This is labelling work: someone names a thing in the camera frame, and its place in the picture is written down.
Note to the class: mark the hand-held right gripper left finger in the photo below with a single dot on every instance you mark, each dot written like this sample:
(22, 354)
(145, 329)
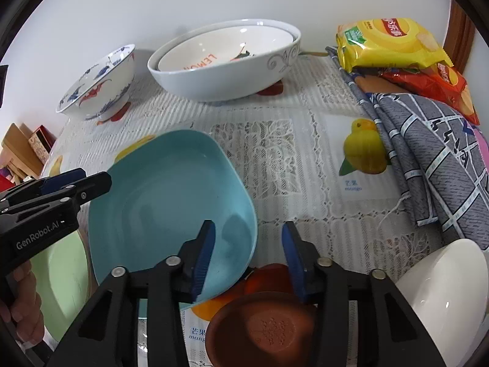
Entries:
(202, 256)

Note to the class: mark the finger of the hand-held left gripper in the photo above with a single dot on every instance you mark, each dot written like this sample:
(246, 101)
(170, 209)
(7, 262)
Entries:
(95, 185)
(57, 183)

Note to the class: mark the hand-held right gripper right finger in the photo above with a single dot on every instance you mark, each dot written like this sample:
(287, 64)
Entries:
(290, 260)

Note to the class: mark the light blue plate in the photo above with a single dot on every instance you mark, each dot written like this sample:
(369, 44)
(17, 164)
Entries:
(164, 198)

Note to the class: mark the brown clay dish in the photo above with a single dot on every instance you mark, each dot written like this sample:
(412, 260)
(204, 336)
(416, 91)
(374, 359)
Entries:
(259, 328)

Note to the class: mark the plain white bowl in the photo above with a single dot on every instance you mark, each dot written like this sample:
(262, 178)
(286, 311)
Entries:
(439, 294)

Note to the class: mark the person's left hand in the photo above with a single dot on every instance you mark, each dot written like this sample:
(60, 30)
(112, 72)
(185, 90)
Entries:
(23, 294)

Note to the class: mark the red patterned box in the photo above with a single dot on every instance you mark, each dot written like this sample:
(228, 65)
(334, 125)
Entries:
(42, 141)

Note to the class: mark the wooden side table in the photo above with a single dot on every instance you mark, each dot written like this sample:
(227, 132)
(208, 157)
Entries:
(19, 153)

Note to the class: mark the light green plate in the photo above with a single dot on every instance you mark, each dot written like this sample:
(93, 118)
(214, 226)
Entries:
(61, 275)

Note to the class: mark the blue white patterned bowl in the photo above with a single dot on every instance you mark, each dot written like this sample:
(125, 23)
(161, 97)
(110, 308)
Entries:
(99, 88)

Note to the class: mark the lace fruit-print tablecloth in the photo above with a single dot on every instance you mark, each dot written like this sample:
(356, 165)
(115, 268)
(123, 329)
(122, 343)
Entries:
(286, 153)

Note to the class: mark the large white bowl grey scroll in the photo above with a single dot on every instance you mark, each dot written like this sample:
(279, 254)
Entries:
(214, 84)

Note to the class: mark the grey checked cloth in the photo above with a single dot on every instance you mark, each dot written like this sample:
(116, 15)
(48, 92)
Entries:
(431, 153)

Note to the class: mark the white bowl orange print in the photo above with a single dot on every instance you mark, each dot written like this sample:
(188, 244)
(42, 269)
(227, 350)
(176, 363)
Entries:
(214, 46)

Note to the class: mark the red chip bag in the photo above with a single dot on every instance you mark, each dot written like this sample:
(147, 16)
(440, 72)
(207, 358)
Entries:
(431, 80)

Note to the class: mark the yellow chip bag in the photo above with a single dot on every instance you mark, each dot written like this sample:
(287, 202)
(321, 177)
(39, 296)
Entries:
(393, 49)

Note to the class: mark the wooden door frame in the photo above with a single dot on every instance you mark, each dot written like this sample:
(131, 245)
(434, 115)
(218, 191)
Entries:
(458, 34)

